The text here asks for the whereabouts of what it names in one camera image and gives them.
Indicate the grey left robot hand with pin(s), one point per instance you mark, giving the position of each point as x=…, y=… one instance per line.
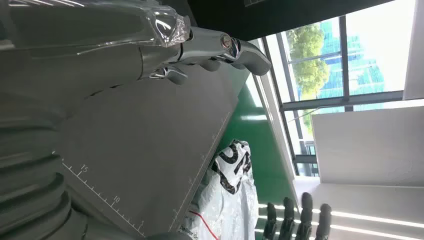
x=99, y=66

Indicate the white plastic mailer package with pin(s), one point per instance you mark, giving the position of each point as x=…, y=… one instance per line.
x=232, y=205

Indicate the green conveyor belt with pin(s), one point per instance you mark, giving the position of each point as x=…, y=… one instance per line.
x=261, y=149

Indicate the white panel box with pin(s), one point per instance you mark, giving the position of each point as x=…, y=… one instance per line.
x=367, y=145

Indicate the clear plastic left hand cover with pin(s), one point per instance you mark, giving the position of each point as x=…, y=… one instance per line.
x=165, y=23

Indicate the grey ruled weighing plate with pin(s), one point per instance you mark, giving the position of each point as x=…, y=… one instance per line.
x=149, y=149

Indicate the ribbed grey left arm sleeve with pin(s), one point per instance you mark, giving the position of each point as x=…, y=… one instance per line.
x=30, y=185

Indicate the black scanner housing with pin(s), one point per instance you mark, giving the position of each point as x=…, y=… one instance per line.
x=265, y=16

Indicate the grey window frame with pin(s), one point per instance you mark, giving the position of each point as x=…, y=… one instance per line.
x=344, y=66

